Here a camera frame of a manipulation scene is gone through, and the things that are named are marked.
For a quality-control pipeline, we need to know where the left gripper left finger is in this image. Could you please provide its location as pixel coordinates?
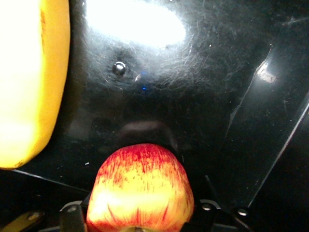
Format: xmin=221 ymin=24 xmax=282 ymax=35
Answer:
xmin=4 ymin=200 xmax=87 ymax=232

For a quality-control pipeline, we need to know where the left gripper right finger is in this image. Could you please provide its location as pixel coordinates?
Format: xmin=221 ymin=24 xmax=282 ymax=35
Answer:
xmin=193 ymin=175 xmax=252 ymax=232

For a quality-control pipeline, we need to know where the red yellow apple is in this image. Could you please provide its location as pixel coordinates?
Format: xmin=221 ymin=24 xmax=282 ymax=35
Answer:
xmin=86 ymin=143 xmax=195 ymax=232

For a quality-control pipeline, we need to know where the black plastic tray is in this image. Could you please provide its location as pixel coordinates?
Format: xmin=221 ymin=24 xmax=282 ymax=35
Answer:
xmin=0 ymin=0 xmax=309 ymax=232

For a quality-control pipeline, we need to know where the yellow banana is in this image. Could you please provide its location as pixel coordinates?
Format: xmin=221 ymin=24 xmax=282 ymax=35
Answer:
xmin=0 ymin=0 xmax=71 ymax=169

